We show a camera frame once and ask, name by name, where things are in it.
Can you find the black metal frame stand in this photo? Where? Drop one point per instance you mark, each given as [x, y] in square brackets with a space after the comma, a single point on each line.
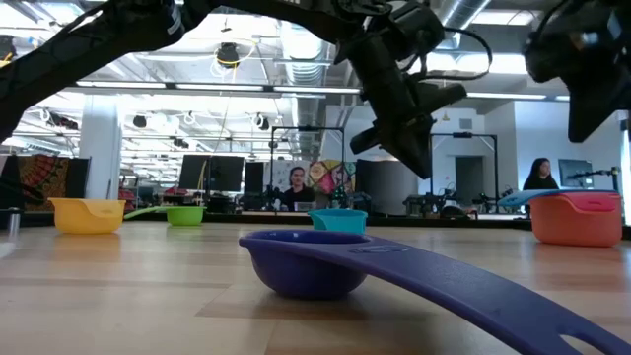
[305, 128]
[468, 134]

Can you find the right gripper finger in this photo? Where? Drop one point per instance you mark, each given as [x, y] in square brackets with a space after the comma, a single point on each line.
[586, 113]

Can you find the red measuring cup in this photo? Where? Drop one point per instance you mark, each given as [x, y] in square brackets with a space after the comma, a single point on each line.
[591, 202]

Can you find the green measuring cup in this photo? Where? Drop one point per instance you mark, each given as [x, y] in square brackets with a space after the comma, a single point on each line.
[186, 217]

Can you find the grey partition panel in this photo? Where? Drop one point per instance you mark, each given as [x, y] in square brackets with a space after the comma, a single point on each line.
[384, 192]

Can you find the black round ceiling fixture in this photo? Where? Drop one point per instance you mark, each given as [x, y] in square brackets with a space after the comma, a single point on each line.
[228, 53]

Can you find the black monitor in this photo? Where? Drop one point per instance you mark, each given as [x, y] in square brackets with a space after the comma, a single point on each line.
[227, 173]
[194, 172]

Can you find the person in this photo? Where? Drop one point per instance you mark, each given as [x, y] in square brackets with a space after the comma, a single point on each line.
[540, 180]
[298, 194]

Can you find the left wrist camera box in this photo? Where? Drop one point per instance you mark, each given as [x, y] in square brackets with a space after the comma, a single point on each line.
[419, 29]

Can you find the yellow measuring cup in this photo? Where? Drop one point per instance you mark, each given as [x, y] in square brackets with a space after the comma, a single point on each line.
[84, 219]

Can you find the teal measuring cup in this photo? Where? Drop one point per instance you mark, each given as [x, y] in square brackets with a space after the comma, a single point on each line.
[340, 222]

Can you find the black aluminium table frame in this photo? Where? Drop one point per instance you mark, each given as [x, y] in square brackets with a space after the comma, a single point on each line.
[246, 217]

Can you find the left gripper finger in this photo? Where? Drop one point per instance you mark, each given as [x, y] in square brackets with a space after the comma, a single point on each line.
[424, 148]
[401, 145]

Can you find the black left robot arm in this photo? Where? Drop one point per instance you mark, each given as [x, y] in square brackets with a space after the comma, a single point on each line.
[74, 54]

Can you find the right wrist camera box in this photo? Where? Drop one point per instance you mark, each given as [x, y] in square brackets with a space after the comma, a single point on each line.
[596, 37]

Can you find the colourful geometric wall hanging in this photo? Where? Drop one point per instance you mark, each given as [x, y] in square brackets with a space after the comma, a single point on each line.
[330, 180]

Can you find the blue measuring cup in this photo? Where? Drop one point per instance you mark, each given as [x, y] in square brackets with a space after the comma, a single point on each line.
[522, 197]

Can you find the orange measuring cup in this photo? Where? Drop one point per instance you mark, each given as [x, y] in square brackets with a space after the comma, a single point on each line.
[577, 227]

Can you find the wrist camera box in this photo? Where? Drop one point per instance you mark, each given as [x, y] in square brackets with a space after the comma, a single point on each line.
[419, 29]
[596, 37]

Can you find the purple measuring cup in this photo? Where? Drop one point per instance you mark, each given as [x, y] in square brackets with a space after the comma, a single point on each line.
[305, 271]

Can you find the white building column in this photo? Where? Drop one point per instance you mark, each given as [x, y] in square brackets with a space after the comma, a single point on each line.
[101, 163]

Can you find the grey desk monitor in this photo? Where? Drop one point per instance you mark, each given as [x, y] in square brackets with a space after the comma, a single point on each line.
[574, 172]

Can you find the silver ventilation duct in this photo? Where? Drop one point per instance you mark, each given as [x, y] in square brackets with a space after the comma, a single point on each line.
[303, 59]

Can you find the orange patterned wall hanging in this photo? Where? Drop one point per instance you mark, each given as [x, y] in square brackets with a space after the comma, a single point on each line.
[44, 180]

